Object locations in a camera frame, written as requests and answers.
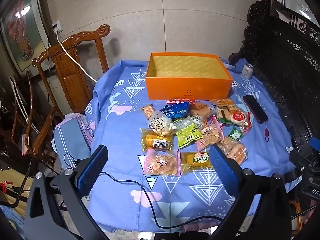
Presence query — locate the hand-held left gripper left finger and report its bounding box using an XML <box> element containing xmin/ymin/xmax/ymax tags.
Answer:
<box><xmin>24</xmin><ymin>144</ymin><xmax>110</xmax><ymax>240</ymax></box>

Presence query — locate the yellow cake packet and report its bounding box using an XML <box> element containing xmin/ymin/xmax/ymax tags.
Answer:
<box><xmin>140</xmin><ymin>127</ymin><xmax>174</xmax><ymax>153</ymax></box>

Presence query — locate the white power cable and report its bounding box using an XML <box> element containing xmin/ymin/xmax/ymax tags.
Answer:
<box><xmin>55</xmin><ymin>31</ymin><xmax>98</xmax><ymax>83</ymax></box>

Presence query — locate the orange cardboard box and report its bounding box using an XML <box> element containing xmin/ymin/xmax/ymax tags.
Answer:
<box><xmin>145</xmin><ymin>52</ymin><xmax>234</xmax><ymax>101</ymax></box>

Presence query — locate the framed red wall painting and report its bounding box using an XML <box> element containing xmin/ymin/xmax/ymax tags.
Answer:
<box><xmin>0</xmin><ymin>0</ymin><xmax>52</xmax><ymax>74</ymax></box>

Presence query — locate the dark carved wooden furniture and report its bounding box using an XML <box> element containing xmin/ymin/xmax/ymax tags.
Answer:
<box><xmin>229</xmin><ymin>0</ymin><xmax>320</xmax><ymax>160</ymax></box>

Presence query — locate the small green snack packet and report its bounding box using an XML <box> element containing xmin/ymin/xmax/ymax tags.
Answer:
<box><xmin>227</xmin><ymin>126</ymin><xmax>244</xmax><ymax>141</ymax></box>

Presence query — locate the sandwich cracker packet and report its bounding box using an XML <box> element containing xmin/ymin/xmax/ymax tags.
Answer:
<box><xmin>216</xmin><ymin>106</ymin><xmax>233</xmax><ymax>125</ymax></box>

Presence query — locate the pink rice cracker packet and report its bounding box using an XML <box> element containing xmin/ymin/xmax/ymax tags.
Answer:
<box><xmin>143</xmin><ymin>148</ymin><xmax>181</xmax><ymax>176</ymax></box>
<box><xmin>196</xmin><ymin>116</ymin><xmax>225</xmax><ymax>152</ymax></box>

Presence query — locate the yellow soft bread packet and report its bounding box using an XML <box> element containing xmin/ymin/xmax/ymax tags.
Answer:
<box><xmin>180</xmin><ymin>151</ymin><xmax>213</xmax><ymax>176</ymax></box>

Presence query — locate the small clear biscuit packet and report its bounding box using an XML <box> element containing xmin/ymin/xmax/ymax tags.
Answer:
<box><xmin>139</xmin><ymin>105</ymin><xmax>156</xmax><ymax>121</ymax></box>

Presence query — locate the framed bird picture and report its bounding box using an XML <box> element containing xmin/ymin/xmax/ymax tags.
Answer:
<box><xmin>280</xmin><ymin>0</ymin><xmax>320</xmax><ymax>24</ymax></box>

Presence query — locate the black cable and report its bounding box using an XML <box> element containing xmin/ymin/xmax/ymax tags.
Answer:
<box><xmin>63</xmin><ymin>152</ymin><xmax>223</xmax><ymax>228</ymax></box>

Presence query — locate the clear printed snack packet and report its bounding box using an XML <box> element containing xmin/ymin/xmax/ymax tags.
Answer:
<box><xmin>191</xmin><ymin>116</ymin><xmax>206</xmax><ymax>128</ymax></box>

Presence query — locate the blue printed tablecloth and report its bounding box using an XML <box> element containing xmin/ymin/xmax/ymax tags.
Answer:
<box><xmin>85</xmin><ymin>59</ymin><xmax>297</xmax><ymax>233</ymax></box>

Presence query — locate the clear round cracker packet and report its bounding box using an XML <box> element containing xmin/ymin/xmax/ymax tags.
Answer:
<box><xmin>217</xmin><ymin>136</ymin><xmax>248</xmax><ymax>166</ymax></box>

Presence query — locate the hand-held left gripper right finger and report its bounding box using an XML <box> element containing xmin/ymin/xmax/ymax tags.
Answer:
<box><xmin>207</xmin><ymin>145</ymin><xmax>292</xmax><ymax>240</ymax></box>

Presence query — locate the blue snack packet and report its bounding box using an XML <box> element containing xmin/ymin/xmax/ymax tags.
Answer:
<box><xmin>159</xmin><ymin>102</ymin><xmax>191</xmax><ymax>121</ymax></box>

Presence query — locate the clear bread packet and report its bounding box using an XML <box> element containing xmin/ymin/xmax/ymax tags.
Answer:
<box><xmin>189</xmin><ymin>102</ymin><xmax>216</xmax><ymax>118</ymax></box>

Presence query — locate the silver drink can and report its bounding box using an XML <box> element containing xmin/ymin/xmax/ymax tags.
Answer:
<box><xmin>241</xmin><ymin>64</ymin><xmax>254</xmax><ymax>80</ymax></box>

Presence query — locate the plain brown wooden chair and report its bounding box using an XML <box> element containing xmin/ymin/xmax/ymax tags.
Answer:
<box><xmin>0</xmin><ymin>70</ymin><xmax>62</xmax><ymax>167</ymax></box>

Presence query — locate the carved brown wooden chair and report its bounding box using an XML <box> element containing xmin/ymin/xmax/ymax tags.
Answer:
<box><xmin>32</xmin><ymin>24</ymin><xmax>111</xmax><ymax>113</ymax></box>

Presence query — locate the green yellow snack packet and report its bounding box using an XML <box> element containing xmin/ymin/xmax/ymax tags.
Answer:
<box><xmin>174</xmin><ymin>116</ymin><xmax>203</xmax><ymax>150</ymax></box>

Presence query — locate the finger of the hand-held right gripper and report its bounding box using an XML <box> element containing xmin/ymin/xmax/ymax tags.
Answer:
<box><xmin>289</xmin><ymin>136</ymin><xmax>320</xmax><ymax>174</ymax></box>

